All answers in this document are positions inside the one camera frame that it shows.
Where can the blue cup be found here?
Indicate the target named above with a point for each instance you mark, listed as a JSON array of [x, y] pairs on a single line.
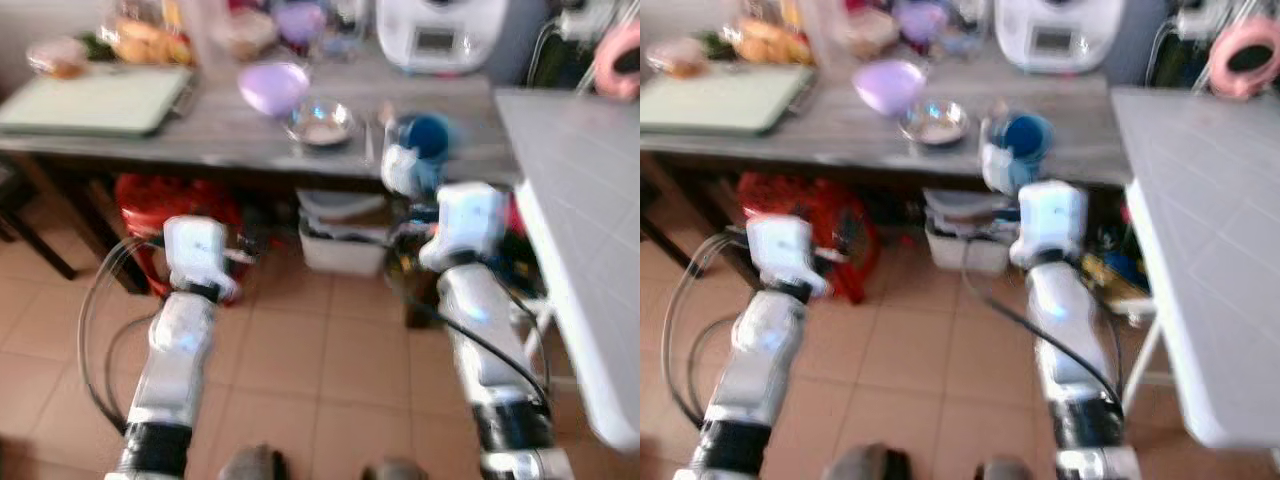
[[1022, 140], [425, 140]]

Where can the clear plastic container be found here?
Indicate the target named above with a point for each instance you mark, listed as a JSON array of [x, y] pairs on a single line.
[[240, 30], [862, 30]]

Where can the grey wooden table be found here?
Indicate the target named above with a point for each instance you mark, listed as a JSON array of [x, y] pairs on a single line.
[[860, 140], [220, 140]]

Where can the purple plastic bowl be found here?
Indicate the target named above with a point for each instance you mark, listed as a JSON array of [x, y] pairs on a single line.
[[888, 86], [272, 88]]

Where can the small metal bowl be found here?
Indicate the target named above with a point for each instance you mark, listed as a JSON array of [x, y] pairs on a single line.
[[934, 124], [320, 125]]

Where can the pink round object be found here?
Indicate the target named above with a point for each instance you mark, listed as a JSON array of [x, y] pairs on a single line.
[[1240, 60], [612, 60]]

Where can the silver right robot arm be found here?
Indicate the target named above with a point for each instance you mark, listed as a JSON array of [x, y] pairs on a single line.
[[1065, 330], [485, 330]]

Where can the pale green cutting board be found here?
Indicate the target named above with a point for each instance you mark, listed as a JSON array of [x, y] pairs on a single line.
[[90, 100], [720, 100]]

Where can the white kitchen appliance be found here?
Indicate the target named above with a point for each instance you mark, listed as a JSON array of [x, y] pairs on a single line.
[[1058, 35], [440, 35]]

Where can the red bag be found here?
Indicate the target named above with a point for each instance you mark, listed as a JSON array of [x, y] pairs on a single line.
[[150, 205], [800, 195]]

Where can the white folding table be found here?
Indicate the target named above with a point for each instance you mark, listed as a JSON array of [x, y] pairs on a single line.
[[580, 200], [1200, 220]]

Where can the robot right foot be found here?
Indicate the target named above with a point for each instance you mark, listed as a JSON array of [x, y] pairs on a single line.
[[1005, 470], [395, 470]]

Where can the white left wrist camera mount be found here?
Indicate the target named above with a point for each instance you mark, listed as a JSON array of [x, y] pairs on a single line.
[[785, 250], [195, 250]]

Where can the white storage bin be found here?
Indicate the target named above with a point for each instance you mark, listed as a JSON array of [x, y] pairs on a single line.
[[340, 250], [965, 250]]

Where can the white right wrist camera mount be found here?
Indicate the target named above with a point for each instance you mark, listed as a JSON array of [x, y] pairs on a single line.
[[468, 222], [1052, 218]]

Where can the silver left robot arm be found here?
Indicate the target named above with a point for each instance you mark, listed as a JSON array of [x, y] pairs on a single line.
[[175, 350], [758, 350]]

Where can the purple cup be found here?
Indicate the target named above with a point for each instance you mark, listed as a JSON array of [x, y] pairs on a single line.
[[298, 22], [918, 20]]

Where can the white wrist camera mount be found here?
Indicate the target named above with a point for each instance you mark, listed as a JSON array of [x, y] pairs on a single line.
[[468, 222], [1052, 218], [785, 250], [195, 250]]

